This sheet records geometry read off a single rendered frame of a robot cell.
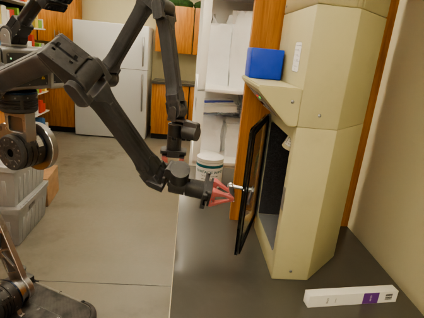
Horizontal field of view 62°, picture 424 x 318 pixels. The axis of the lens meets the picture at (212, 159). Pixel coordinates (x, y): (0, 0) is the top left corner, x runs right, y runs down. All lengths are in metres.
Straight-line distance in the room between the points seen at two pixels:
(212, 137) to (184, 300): 1.50
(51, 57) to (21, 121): 0.69
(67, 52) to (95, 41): 5.06
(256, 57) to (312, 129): 0.30
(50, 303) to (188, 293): 1.23
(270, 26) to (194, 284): 0.87
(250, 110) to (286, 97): 0.38
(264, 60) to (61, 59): 0.58
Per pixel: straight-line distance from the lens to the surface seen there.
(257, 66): 1.12
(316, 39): 0.94
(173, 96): 1.35
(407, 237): 1.30
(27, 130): 1.52
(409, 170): 1.29
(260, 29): 1.29
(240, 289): 1.08
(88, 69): 0.89
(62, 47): 0.90
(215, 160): 1.65
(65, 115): 6.37
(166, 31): 1.38
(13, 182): 2.91
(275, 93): 0.93
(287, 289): 1.12
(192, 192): 1.08
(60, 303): 2.15
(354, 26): 0.98
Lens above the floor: 1.59
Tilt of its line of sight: 18 degrees down
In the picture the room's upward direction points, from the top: 5 degrees clockwise
